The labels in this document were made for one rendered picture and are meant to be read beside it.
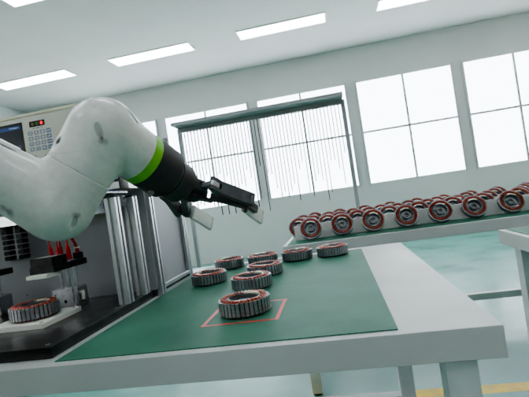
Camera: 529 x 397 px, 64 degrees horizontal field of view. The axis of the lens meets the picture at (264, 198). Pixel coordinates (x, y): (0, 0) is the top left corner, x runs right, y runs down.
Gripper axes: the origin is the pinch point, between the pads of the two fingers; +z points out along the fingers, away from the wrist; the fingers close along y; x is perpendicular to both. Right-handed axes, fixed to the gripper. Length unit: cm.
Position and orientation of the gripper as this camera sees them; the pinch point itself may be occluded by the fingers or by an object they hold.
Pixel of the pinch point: (232, 218)
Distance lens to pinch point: 92.4
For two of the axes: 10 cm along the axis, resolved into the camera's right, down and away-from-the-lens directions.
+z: 5.3, 4.2, 7.4
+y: -8.4, 1.3, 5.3
